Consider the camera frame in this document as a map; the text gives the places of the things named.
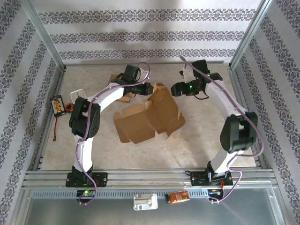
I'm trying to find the brown cardboard mailer box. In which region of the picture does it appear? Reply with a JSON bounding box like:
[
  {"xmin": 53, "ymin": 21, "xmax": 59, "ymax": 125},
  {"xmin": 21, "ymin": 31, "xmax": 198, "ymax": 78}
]
[
  {"xmin": 107, "ymin": 74, "xmax": 131, "ymax": 103},
  {"xmin": 113, "ymin": 82, "xmax": 186, "ymax": 144}
]

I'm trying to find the white square desk clock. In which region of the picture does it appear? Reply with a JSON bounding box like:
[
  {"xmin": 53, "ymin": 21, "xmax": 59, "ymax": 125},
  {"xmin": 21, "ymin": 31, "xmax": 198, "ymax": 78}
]
[{"xmin": 70, "ymin": 88, "xmax": 87, "ymax": 104}]

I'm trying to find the black device with orange print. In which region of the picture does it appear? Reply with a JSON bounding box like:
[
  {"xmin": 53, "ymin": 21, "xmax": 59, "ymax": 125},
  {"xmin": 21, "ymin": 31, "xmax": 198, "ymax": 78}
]
[{"xmin": 50, "ymin": 95, "xmax": 67, "ymax": 117}]

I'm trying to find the orange battery pack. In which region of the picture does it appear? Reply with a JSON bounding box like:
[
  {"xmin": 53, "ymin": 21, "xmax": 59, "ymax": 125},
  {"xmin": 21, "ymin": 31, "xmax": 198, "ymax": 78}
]
[{"xmin": 165, "ymin": 190, "xmax": 189, "ymax": 204}]

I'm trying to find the circuit board with green light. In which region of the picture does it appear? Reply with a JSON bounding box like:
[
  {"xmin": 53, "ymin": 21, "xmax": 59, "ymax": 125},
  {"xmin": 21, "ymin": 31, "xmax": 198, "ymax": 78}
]
[{"xmin": 76, "ymin": 189, "xmax": 96, "ymax": 197}]

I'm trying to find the grey metal sheet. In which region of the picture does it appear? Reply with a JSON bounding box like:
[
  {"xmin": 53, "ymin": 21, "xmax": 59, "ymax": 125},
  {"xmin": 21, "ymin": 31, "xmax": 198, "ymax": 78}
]
[{"xmin": 22, "ymin": 187, "xmax": 288, "ymax": 225}]

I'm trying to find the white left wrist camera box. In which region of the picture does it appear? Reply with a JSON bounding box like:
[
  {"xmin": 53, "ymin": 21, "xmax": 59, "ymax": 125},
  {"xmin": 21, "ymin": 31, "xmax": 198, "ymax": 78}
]
[{"xmin": 138, "ymin": 67, "xmax": 152, "ymax": 82}]

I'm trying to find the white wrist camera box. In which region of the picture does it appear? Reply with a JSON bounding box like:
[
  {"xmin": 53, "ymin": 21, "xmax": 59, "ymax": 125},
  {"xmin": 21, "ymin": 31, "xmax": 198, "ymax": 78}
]
[
  {"xmin": 138, "ymin": 67, "xmax": 152, "ymax": 82},
  {"xmin": 180, "ymin": 67, "xmax": 195, "ymax": 83}
]

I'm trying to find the aluminium frame rail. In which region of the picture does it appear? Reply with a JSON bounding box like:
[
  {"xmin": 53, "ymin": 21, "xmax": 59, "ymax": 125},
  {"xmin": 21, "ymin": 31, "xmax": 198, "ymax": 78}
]
[
  {"xmin": 32, "ymin": 67, "xmax": 68, "ymax": 171},
  {"xmin": 64, "ymin": 61, "xmax": 232, "ymax": 67},
  {"xmin": 228, "ymin": 65, "xmax": 269, "ymax": 171}
]

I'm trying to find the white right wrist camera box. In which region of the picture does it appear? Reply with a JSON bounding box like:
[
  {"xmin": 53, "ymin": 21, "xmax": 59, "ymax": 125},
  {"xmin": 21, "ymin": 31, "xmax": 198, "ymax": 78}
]
[{"xmin": 180, "ymin": 67, "xmax": 195, "ymax": 83}]

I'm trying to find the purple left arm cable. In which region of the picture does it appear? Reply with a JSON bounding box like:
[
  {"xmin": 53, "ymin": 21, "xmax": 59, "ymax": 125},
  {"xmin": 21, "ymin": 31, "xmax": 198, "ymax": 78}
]
[{"xmin": 76, "ymin": 62, "xmax": 151, "ymax": 206}]

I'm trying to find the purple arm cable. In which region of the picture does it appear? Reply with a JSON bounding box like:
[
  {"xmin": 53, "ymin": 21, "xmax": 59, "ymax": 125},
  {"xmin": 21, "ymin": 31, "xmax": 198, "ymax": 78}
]
[
  {"xmin": 76, "ymin": 62, "xmax": 151, "ymax": 206},
  {"xmin": 179, "ymin": 55, "xmax": 265, "ymax": 204}
]

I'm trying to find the aluminium frame post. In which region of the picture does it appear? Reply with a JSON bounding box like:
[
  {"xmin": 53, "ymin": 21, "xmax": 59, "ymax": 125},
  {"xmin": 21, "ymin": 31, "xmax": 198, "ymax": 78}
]
[
  {"xmin": 20, "ymin": 0, "xmax": 66, "ymax": 71},
  {"xmin": 230, "ymin": 0, "xmax": 274, "ymax": 68}
]

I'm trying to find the aluminium mounting rail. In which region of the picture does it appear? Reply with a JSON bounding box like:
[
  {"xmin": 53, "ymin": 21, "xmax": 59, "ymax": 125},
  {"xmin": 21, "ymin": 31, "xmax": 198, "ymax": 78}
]
[{"xmin": 22, "ymin": 169, "xmax": 278, "ymax": 189}]

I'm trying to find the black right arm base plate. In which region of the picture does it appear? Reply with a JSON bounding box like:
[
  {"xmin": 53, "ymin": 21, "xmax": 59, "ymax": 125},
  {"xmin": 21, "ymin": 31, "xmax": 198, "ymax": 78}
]
[{"xmin": 190, "ymin": 171, "xmax": 233, "ymax": 188}]

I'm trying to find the thin red wire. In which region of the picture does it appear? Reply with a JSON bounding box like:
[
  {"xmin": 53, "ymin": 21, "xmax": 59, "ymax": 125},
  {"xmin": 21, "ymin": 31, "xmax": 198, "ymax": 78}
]
[{"xmin": 53, "ymin": 116, "xmax": 59, "ymax": 142}]

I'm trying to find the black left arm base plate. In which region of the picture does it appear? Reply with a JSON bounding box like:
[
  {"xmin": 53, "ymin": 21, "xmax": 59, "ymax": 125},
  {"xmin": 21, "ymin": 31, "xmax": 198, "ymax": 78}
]
[{"xmin": 65, "ymin": 172, "xmax": 108, "ymax": 188}]

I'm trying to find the circuit board with yellow wires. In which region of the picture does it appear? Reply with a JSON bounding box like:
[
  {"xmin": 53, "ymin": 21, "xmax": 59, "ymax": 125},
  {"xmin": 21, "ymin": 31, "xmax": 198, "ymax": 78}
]
[{"xmin": 207, "ymin": 188, "xmax": 225, "ymax": 197}]

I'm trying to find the slotted grey cable tray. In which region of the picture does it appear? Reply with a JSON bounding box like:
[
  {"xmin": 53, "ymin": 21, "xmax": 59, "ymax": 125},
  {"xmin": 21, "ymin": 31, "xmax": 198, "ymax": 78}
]
[{"xmin": 31, "ymin": 190, "xmax": 209, "ymax": 199}]

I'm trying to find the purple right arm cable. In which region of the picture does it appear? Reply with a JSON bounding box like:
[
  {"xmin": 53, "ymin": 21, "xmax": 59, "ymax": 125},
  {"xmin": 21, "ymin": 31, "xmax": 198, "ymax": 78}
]
[{"xmin": 179, "ymin": 55, "xmax": 265, "ymax": 204}]

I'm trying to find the white plastic bracket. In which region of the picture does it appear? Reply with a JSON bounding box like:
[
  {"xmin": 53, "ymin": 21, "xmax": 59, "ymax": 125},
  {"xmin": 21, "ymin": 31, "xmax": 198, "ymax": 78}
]
[{"xmin": 133, "ymin": 193, "xmax": 158, "ymax": 211}]

